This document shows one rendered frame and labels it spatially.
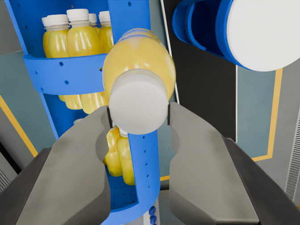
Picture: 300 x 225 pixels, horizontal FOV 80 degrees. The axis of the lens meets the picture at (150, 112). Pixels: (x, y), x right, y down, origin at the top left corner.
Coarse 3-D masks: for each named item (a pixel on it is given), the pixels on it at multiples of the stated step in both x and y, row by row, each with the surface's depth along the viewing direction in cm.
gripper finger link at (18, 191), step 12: (36, 156) 8; (24, 168) 7; (36, 168) 7; (12, 180) 7; (24, 180) 7; (36, 180) 7; (12, 192) 6; (24, 192) 6; (0, 204) 6; (12, 204) 6; (24, 204) 6; (0, 216) 6; (12, 216) 6
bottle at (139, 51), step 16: (128, 32) 23; (144, 32) 21; (112, 48) 16; (128, 48) 14; (144, 48) 14; (160, 48) 15; (112, 64) 14; (128, 64) 13; (144, 64) 13; (160, 64) 14; (112, 80) 14; (160, 80) 13
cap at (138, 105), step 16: (128, 80) 11; (144, 80) 11; (112, 96) 11; (128, 96) 11; (144, 96) 11; (160, 96) 11; (112, 112) 11; (128, 112) 12; (144, 112) 12; (160, 112) 12; (128, 128) 12; (144, 128) 12
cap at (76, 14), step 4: (68, 12) 33; (72, 12) 32; (76, 12) 32; (80, 12) 33; (84, 12) 33; (88, 12) 34; (68, 16) 33; (72, 16) 33; (76, 16) 33; (80, 16) 33; (84, 16) 33; (88, 16) 34; (72, 20) 33; (76, 20) 33
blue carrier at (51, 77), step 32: (32, 0) 42; (64, 0) 48; (96, 0) 50; (128, 0) 31; (32, 32) 42; (32, 64) 33; (64, 64) 31; (96, 64) 31; (64, 128) 54; (128, 192) 60
